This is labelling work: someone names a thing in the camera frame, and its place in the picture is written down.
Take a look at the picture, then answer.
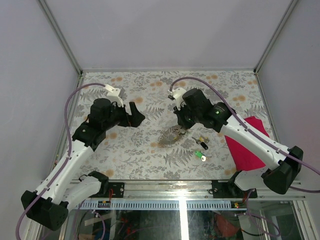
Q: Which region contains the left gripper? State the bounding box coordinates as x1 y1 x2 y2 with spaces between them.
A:
104 100 146 132

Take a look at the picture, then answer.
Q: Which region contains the key with yellow tag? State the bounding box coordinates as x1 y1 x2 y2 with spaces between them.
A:
192 136 210 144

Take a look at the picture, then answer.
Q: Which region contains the large metal keyring with keys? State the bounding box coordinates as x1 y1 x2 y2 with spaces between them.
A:
158 125 187 148

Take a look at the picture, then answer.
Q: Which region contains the key with green tag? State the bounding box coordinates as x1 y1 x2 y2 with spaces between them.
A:
194 151 207 162

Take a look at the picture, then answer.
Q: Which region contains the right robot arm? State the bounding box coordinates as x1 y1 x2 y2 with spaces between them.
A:
170 87 303 198

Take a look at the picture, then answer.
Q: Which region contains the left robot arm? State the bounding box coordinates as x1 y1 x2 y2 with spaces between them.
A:
21 98 146 231

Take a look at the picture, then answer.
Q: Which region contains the floral table mat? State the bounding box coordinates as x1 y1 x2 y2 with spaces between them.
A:
70 70 273 181

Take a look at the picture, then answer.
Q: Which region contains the magenta cloth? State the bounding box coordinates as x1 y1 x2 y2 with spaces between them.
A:
225 116 269 171

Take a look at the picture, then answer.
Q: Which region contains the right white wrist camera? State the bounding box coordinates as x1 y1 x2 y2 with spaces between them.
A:
168 87 187 111

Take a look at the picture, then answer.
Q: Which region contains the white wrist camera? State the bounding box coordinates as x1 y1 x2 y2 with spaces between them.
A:
168 87 187 111
104 84 124 108

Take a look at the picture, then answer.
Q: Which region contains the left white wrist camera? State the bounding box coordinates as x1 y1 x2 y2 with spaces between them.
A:
104 84 124 108

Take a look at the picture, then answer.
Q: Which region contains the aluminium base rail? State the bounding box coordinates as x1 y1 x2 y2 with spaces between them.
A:
41 179 306 201

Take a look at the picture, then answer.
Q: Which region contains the grey slotted cable duct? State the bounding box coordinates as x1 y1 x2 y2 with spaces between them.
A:
80 200 232 211

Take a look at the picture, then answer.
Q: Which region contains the right aluminium frame post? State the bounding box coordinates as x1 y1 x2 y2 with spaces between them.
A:
253 0 300 74

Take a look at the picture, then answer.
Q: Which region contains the aluminium frame post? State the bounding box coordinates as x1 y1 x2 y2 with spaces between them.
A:
36 0 83 76
253 0 300 74

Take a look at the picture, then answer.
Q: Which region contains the left aluminium frame post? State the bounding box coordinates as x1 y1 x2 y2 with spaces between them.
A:
36 0 83 76

